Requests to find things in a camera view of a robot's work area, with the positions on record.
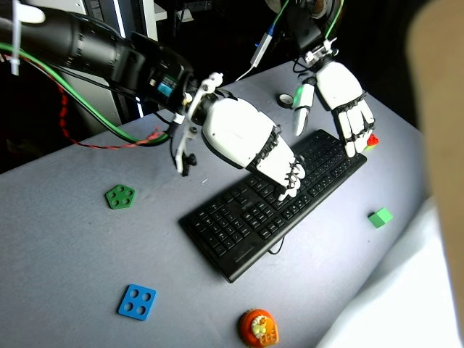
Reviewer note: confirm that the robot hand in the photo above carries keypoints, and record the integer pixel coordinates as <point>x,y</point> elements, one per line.
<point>339,87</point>
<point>235,130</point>

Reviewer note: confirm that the black computer keyboard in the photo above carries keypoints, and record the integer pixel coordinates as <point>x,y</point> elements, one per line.
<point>246,224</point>

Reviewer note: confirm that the black tape roll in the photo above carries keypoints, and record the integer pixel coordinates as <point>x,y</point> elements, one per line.
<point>282,101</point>

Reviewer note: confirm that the red and green brick block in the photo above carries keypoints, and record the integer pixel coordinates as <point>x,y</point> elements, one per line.
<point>372,140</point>

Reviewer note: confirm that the tan blurred panel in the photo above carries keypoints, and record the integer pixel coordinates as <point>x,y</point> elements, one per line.
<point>438,90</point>

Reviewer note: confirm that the green pentagon plate with holes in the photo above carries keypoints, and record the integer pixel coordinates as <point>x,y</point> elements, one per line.
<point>119,196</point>

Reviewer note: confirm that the green cube block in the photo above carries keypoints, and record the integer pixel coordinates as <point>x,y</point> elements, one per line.
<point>380,218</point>

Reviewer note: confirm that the grey table cloth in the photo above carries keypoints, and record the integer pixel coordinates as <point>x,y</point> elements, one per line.
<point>90,253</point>

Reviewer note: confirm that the orange toy cake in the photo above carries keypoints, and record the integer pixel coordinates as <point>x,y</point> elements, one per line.
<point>253,326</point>

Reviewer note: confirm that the blue square plate with holes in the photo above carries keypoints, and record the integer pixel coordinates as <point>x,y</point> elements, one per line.
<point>137,302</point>

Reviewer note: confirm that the white backdrop cloth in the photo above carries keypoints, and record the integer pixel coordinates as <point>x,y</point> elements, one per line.
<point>398,290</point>

